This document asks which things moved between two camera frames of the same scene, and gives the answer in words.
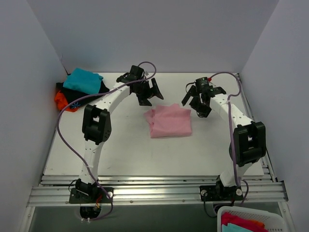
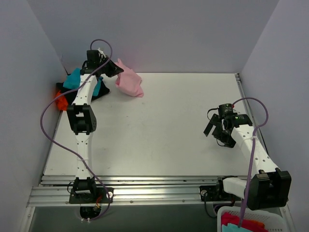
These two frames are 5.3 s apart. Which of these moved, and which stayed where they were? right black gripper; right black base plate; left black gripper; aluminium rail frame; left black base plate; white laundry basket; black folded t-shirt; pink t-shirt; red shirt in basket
Moved: left black gripper; pink t-shirt; right black gripper
Stayed: black folded t-shirt; right black base plate; white laundry basket; red shirt in basket; left black base plate; aluminium rail frame
